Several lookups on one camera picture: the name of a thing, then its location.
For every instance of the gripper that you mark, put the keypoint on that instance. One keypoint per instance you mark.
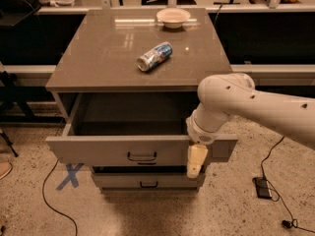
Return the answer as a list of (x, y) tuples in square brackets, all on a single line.
[(203, 136)]

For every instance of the grey top drawer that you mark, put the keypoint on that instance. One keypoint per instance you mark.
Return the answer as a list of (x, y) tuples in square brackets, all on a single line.
[(127, 129)]

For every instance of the grey drawer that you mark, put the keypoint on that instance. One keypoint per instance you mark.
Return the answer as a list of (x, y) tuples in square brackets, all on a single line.
[(147, 181), (127, 129)]

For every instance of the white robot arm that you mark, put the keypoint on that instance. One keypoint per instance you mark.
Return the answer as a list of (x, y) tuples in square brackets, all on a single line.
[(223, 96)]

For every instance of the grey drawer cabinet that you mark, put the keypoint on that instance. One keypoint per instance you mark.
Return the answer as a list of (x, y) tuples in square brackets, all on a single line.
[(102, 58)]

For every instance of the grey bottom drawer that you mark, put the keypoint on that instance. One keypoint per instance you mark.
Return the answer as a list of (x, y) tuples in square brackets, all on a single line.
[(147, 181)]

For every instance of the black power adapter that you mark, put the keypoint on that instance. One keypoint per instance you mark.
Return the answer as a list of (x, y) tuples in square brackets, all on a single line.
[(262, 188)]

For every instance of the crushed blue soda can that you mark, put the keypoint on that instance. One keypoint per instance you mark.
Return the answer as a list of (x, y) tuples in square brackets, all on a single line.
[(154, 57)]

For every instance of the blue tape cross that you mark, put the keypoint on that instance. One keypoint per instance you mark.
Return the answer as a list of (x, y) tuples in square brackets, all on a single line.
[(71, 177)]

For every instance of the white bowl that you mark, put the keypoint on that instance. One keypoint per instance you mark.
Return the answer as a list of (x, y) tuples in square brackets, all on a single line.
[(173, 18)]

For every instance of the shoe tip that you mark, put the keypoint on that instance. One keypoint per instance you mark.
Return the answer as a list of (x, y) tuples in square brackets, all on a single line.
[(5, 169)]

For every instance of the black tripod stand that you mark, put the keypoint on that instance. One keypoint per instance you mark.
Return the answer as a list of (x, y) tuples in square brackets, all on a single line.
[(12, 95)]

